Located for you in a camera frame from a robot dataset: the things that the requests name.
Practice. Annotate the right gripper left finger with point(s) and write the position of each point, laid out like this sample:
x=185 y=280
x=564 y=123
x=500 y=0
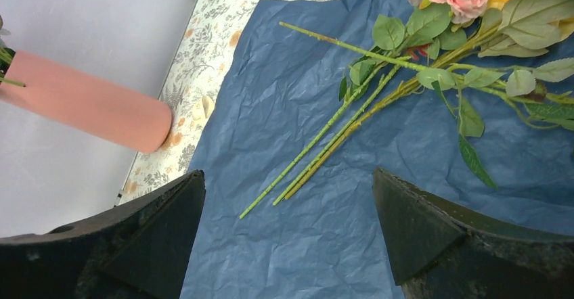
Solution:
x=139 y=249

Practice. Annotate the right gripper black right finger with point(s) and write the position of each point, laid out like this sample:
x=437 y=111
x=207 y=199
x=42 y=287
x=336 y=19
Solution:
x=440 y=249

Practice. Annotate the pink ceramic vase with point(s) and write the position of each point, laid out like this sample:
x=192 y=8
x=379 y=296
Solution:
x=86 y=102

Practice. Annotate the flowers in vase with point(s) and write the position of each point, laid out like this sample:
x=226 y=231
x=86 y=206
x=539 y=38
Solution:
x=7 y=56

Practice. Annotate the small cream ribbon scrap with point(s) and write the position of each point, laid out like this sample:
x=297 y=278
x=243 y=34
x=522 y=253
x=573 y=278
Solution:
x=203 y=109

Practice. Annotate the floral patterned table mat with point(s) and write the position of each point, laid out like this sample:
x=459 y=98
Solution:
x=202 y=60

